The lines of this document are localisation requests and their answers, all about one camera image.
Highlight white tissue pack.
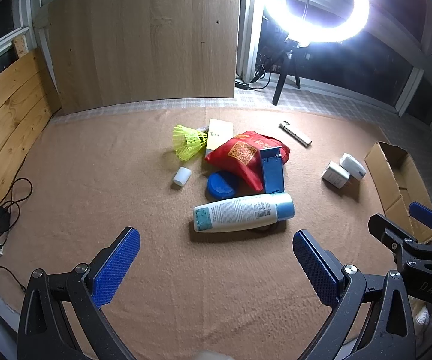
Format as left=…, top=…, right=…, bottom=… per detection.
left=340, top=153, right=367, bottom=180

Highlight white power adapter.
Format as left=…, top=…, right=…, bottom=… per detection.
left=322, top=161, right=350, bottom=189

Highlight white blue lotion bottle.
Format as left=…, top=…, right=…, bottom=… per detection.
left=193, top=193, right=295, bottom=233

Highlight small white cylinder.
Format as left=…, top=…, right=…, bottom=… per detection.
left=173, top=166, right=192, bottom=187

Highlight blue plastic phone stand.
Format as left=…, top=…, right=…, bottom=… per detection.
left=260, top=146, right=285, bottom=194

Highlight blue round lid case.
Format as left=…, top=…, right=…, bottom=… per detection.
left=207, top=171, right=240, bottom=199

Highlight red fabric bag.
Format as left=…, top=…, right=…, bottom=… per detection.
left=205, top=130, right=290, bottom=193

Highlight yellow plastic shuttlecock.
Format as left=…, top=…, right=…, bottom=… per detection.
left=172, top=124, right=209, bottom=162

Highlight yellow black card booklet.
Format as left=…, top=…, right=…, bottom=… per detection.
left=205, top=119, right=234, bottom=155

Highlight brown cardboard box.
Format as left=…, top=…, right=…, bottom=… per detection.
left=365, top=141, right=432, bottom=244

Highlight black power brick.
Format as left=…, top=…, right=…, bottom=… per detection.
left=0, top=207, right=11, bottom=236

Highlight patterned white lighter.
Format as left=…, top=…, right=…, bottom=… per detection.
left=279, top=120, right=312, bottom=147

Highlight pine wood plank panel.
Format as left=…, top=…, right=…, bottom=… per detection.
left=0, top=49, right=61, bottom=200

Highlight black power strip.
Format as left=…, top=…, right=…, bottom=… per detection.
left=234, top=80, right=250, bottom=90

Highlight black tripod stand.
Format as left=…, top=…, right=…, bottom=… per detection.
left=259, top=15, right=302, bottom=106

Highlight large light wood board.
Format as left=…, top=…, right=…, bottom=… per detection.
left=48, top=0, right=240, bottom=113

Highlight bright ring light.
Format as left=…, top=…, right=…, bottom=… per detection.
left=257, top=0, right=370, bottom=47

